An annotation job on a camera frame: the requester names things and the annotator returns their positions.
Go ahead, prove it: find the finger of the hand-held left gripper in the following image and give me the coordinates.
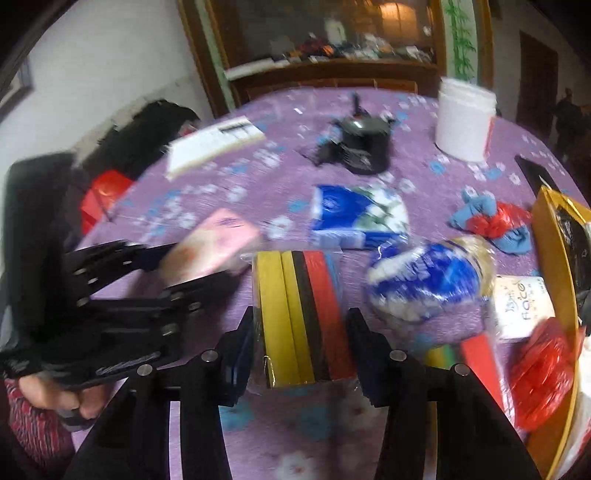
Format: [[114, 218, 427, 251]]
[[76, 271, 245, 320], [65, 240, 180, 296]]

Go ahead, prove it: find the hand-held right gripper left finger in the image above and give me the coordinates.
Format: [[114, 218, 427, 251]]
[[65, 307, 257, 480]]

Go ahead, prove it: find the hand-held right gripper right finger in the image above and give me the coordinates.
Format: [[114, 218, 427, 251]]
[[346, 308, 543, 480]]

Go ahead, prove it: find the pink tissue pack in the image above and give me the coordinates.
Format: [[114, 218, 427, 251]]
[[159, 208, 264, 284]]

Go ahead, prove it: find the yellow black red sponge pack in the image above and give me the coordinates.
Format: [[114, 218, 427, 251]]
[[252, 249, 358, 391]]

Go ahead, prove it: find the blue white round plastic bag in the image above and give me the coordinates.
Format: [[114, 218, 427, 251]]
[[366, 235, 497, 324]]

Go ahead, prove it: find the green yellow red sponge pack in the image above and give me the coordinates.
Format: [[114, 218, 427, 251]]
[[425, 332, 506, 407]]

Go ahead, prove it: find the blue white tissue pack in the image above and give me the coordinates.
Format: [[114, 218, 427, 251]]
[[308, 184, 411, 251]]

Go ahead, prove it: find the white facial tissue pack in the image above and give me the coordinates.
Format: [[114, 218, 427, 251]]
[[489, 274, 557, 342]]

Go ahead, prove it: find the person's left forearm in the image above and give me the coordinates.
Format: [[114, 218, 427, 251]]
[[2, 369, 79, 480]]

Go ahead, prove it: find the person's left hand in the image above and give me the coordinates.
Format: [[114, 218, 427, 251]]
[[21, 375, 114, 430]]

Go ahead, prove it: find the red paper bag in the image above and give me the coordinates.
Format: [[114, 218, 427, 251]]
[[81, 170, 134, 234]]

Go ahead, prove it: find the paper notebook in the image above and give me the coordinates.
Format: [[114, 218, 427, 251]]
[[165, 115, 266, 182]]

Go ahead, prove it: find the purple floral tablecloth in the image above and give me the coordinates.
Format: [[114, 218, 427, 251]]
[[69, 85, 591, 480]]

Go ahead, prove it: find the red plastic bag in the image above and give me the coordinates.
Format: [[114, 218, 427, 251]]
[[508, 318, 578, 432]]

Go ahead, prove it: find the black cylindrical motor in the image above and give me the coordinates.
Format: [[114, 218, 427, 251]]
[[330, 92, 398, 175]]

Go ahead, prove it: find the black plastic bag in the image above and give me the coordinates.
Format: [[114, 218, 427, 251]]
[[551, 203, 591, 282]]

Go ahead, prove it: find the wooden display counter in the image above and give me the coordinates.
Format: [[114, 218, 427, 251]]
[[178, 0, 495, 121]]

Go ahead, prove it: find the black flat phone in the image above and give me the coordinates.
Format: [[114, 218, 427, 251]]
[[514, 154, 566, 195]]

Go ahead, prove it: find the white plastic jar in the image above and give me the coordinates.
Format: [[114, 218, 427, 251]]
[[435, 78, 498, 163]]

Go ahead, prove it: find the pile of assorted clutter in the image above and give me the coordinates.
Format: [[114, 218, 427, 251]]
[[272, 28, 437, 63]]

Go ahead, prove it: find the brown wooden door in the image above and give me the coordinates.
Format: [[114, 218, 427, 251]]
[[517, 30, 561, 134]]

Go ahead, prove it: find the framed wall picture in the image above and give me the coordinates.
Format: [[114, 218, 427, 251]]
[[0, 55, 35, 121]]

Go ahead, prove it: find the green bamboo wall painting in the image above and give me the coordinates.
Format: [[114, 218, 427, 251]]
[[443, 0, 478, 81]]

